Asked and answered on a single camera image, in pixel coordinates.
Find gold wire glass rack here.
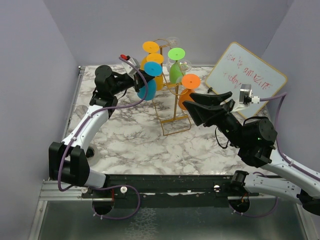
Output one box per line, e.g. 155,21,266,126
152,37,192,137

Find yellow plastic wine glass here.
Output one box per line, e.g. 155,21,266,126
140,41,160,70

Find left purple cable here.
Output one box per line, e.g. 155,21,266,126
57,56,150,192

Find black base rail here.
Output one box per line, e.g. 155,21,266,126
81,174,247,209

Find orange plastic wine glass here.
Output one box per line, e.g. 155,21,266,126
178,73,201,111

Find clear glass blue tint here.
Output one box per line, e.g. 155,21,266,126
163,36,181,73

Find clear fallen wine glass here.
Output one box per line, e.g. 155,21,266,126
74,105,88,120

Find small whiteboard yellow frame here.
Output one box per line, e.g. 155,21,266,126
204,41,288,120

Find purple cable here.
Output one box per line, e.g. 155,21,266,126
259,91,320,183
57,56,150,192

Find green plastic wine glass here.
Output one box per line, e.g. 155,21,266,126
167,47,186,84

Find aluminium extrusion rail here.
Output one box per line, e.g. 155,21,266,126
38,179,116,202

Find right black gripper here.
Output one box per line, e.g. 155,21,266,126
182,91,247,148

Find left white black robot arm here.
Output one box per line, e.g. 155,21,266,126
48,61,154,198

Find clear wine glass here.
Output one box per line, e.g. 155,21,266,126
74,105,88,120
176,59,192,84

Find blue plastic wine glass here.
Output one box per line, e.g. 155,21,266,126
137,77,157,101

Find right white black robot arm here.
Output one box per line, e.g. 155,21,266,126
182,92,320,215

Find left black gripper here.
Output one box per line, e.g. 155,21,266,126
110,68,155,96

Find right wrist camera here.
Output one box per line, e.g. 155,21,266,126
232,84,260,112

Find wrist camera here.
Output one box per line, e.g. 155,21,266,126
232,84,260,112
119,54,140,76

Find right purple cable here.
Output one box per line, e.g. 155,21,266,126
259,91,320,183

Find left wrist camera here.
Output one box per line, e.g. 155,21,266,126
119,54,140,76

